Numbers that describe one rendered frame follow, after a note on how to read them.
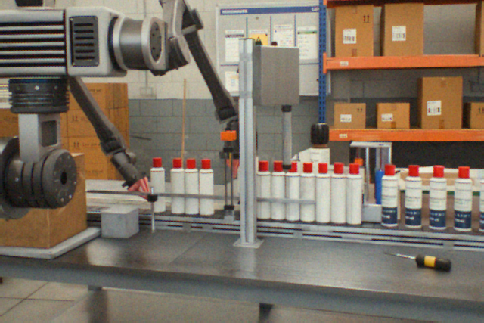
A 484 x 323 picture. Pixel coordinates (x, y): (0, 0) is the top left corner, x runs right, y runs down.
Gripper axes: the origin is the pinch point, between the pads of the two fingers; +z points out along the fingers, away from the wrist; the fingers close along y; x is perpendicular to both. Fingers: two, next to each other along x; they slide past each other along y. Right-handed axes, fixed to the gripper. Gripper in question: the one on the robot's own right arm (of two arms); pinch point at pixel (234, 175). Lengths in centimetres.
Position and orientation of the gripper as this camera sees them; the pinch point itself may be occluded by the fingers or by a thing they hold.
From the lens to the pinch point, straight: 202.3
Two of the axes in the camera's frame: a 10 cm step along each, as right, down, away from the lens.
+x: -2.7, 0.9, -9.6
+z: 0.0, 10.0, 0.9
